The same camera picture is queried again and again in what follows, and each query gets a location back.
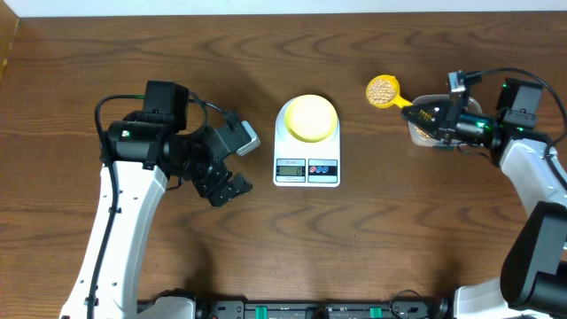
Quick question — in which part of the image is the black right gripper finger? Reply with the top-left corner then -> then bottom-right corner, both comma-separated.
405,117 -> 442,141
401,100 -> 446,124

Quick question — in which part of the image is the yellow plastic measuring scoop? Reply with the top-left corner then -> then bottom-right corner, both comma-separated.
365,74 -> 412,108

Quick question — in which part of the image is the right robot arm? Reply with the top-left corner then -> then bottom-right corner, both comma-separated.
401,72 -> 566,318

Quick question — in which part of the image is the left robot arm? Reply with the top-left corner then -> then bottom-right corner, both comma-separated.
60,81 -> 260,318

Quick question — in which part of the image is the white digital kitchen scale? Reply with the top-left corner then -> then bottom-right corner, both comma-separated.
273,98 -> 341,188

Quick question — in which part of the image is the yellow plastic bowl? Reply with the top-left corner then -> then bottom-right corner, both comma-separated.
283,95 -> 338,143

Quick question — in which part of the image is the soybeans pile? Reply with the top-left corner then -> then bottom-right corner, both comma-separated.
414,127 -> 431,140

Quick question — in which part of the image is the clear plastic container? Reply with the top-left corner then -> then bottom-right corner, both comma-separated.
408,94 -> 482,150

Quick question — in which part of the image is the brown cardboard edge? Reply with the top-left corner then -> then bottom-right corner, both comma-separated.
0,0 -> 19,77

